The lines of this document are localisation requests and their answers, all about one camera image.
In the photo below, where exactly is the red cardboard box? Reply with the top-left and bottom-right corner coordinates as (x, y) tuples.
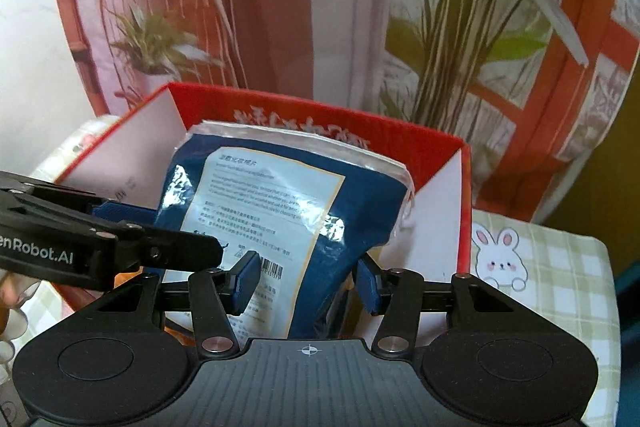
(52, 82), (473, 340)

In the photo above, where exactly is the teal chair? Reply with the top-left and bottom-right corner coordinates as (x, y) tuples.
(611, 227), (640, 360)

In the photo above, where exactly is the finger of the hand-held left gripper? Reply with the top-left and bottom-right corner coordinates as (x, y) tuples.
(114, 221), (225, 272)
(88, 201), (162, 228)

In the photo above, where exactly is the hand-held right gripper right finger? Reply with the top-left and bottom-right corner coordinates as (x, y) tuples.
(352, 252), (507, 358)

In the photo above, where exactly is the person's left hand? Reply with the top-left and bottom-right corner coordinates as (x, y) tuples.
(0, 272), (29, 360)

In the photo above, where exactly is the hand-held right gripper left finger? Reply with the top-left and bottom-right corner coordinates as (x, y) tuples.
(89, 251), (263, 358)

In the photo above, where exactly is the green checked rabbit tablecloth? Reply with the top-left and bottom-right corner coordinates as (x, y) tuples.
(0, 207), (622, 427)

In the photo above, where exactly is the printed backdrop cloth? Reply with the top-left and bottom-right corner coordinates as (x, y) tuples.
(45, 0), (640, 224)

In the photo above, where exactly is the blue plastic packet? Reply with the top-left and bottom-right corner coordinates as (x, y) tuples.
(154, 119), (417, 340)

